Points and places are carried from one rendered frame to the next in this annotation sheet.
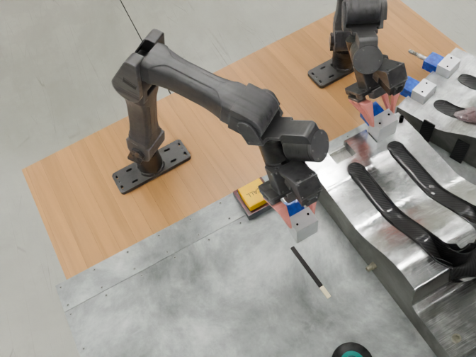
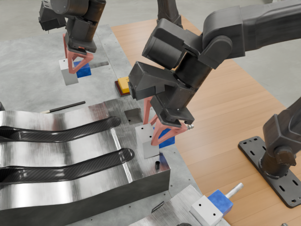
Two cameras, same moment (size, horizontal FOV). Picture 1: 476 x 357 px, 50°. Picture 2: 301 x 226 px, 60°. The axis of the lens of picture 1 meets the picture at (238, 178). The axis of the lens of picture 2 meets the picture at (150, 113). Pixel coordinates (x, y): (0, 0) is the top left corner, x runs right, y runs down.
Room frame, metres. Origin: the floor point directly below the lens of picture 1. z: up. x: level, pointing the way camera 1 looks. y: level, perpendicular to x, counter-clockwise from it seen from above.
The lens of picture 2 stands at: (0.67, -0.71, 1.37)
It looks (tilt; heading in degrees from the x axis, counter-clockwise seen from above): 45 degrees down; 88
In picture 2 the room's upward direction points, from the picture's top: straight up
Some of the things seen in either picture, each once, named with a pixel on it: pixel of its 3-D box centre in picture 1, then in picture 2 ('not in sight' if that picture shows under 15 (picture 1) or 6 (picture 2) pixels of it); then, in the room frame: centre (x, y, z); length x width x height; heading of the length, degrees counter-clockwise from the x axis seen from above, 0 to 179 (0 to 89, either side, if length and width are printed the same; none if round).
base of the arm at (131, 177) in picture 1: (148, 159); not in sight; (0.78, 0.21, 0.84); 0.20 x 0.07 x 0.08; 110
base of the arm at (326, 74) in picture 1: (343, 55); (277, 160); (0.99, -0.35, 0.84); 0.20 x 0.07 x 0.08; 110
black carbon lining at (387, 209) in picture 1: (425, 202); (49, 149); (0.46, -0.36, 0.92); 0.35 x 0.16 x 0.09; 18
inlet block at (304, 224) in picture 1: (290, 207); (85, 67); (0.51, -0.09, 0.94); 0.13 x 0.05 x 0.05; 19
